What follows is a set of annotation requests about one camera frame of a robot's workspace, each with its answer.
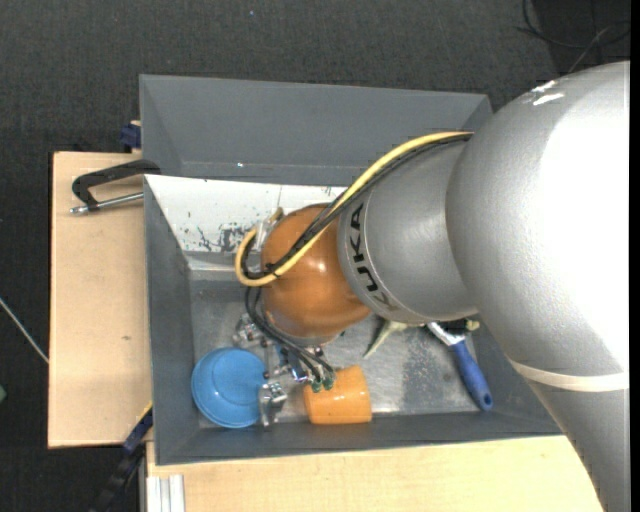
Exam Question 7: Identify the grey metal bin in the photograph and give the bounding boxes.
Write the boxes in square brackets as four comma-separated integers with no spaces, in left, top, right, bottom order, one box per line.
[138,73,565,466]

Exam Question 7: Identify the pale green toy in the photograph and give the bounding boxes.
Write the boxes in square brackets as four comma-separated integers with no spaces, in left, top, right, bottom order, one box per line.
[361,319,409,360]

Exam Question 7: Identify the blue bowl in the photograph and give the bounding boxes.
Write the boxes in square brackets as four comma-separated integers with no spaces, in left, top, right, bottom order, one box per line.
[190,347,269,430]

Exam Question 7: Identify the orange cup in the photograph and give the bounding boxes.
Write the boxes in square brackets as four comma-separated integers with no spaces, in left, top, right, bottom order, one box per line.
[302,364,374,426]

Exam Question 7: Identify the pale wood board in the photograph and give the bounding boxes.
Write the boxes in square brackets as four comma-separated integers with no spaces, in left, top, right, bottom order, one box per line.
[47,151,154,449]

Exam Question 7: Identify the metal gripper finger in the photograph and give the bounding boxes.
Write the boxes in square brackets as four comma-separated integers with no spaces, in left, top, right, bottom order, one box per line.
[256,380,290,431]
[233,313,265,350]

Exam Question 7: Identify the blue-handled brush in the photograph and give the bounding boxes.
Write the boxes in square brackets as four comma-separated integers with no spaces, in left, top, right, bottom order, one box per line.
[426,318,495,413]

